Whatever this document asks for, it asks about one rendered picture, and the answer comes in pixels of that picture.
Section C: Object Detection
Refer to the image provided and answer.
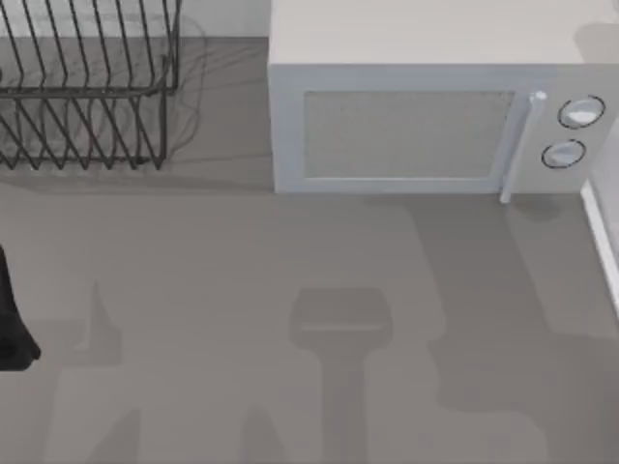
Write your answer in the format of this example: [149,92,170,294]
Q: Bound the microwave oven door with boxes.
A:
[269,64,533,195]

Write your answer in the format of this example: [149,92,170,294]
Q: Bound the pale microwave oven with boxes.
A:
[266,0,619,204]

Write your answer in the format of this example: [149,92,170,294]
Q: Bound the small microwave knob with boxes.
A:
[540,138,588,170]

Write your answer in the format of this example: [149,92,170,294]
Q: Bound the large microwave knob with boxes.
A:
[557,95,607,131]

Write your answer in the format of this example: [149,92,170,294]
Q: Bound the black wire dish rack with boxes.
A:
[0,0,184,171]

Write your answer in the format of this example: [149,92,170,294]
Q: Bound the microwave door handle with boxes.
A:
[498,89,548,204]

